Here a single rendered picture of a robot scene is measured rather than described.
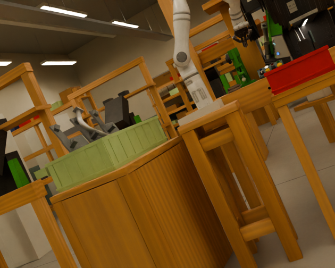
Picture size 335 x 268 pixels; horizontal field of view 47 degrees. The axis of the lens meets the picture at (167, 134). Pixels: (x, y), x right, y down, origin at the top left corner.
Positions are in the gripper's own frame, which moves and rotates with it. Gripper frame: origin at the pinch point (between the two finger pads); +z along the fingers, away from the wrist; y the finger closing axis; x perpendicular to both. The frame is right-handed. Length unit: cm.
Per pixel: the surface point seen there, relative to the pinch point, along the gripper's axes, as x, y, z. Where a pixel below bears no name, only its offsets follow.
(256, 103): 32.8, 7.5, 20.6
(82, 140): 39, 106, -4
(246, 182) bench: 11, 30, 104
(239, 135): 68, 24, 9
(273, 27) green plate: -5.3, -19.8, 0.0
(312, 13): 14.6, -37.6, -9.6
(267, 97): 33.1, 0.6, 19.0
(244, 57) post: -34.0, -0.9, 28.6
